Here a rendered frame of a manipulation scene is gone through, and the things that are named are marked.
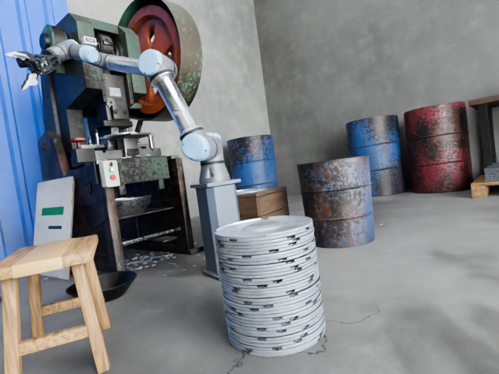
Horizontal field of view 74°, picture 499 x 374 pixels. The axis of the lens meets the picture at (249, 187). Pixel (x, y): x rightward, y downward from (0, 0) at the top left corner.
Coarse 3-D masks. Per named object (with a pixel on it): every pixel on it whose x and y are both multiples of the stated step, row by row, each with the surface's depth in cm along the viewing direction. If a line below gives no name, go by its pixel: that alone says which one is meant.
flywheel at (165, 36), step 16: (144, 16) 229; (160, 16) 218; (144, 32) 236; (160, 32) 225; (176, 32) 210; (144, 48) 239; (160, 48) 227; (176, 48) 212; (176, 64) 214; (176, 80) 216; (144, 96) 246; (160, 96) 234; (144, 112) 242; (160, 112) 235
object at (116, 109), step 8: (112, 80) 202; (120, 80) 206; (112, 88) 202; (120, 88) 206; (112, 96) 202; (120, 96) 206; (104, 104) 199; (112, 104) 200; (120, 104) 205; (104, 112) 200; (112, 112) 199; (120, 112) 202; (112, 120) 201; (120, 120) 205; (128, 120) 209
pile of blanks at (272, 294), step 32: (224, 256) 90; (256, 256) 84; (288, 256) 85; (224, 288) 93; (256, 288) 85; (288, 288) 85; (320, 288) 95; (256, 320) 86; (288, 320) 85; (320, 320) 92; (256, 352) 87; (288, 352) 86
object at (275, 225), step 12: (276, 216) 112; (288, 216) 109; (300, 216) 106; (228, 228) 104; (240, 228) 101; (252, 228) 95; (264, 228) 93; (276, 228) 93; (288, 228) 91; (300, 228) 87
